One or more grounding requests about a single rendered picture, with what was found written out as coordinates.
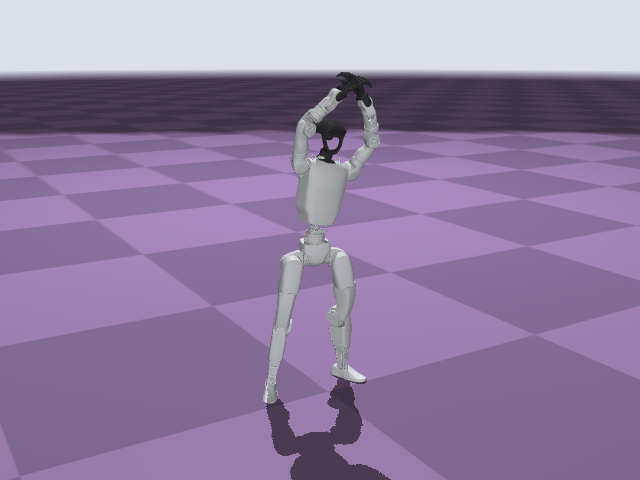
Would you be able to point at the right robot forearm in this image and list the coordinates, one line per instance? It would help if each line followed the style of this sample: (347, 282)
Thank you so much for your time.
(327, 105)

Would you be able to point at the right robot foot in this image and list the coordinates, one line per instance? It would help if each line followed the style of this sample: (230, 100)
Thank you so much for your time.
(270, 394)

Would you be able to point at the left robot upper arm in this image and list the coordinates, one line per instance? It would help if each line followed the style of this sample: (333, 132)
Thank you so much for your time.
(358, 160)

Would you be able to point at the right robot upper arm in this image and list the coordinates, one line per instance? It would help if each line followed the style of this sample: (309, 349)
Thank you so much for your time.
(305, 128)

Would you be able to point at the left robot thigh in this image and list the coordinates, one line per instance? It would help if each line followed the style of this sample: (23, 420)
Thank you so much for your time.
(343, 286)

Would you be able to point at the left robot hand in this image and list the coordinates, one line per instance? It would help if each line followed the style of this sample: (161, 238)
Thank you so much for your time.
(361, 95)

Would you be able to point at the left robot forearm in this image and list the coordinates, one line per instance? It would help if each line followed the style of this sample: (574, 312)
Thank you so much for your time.
(369, 117)

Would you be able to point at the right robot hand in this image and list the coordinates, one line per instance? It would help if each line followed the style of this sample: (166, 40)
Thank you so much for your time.
(350, 85)

